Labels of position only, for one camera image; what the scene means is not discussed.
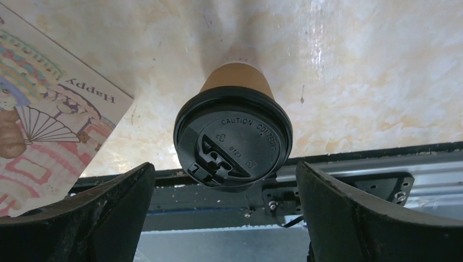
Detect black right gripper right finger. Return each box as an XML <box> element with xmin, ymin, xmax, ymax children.
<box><xmin>295</xmin><ymin>162</ymin><xmax>462</xmax><ymax>261</ymax></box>

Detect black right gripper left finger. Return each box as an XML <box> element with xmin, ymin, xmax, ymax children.
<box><xmin>1</xmin><ymin>163</ymin><xmax>156</xmax><ymax>261</ymax></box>

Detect paper takeout bag orange handles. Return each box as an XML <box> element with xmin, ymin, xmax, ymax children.
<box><xmin>1</xmin><ymin>5</ymin><xmax>133</xmax><ymax>217</ymax></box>

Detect brown paper coffee cup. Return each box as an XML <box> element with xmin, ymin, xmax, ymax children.
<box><xmin>199</xmin><ymin>62</ymin><xmax>274</xmax><ymax>99</ymax></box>

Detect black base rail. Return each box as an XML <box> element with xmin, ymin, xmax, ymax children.
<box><xmin>67</xmin><ymin>141</ymin><xmax>463</xmax><ymax>232</ymax></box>

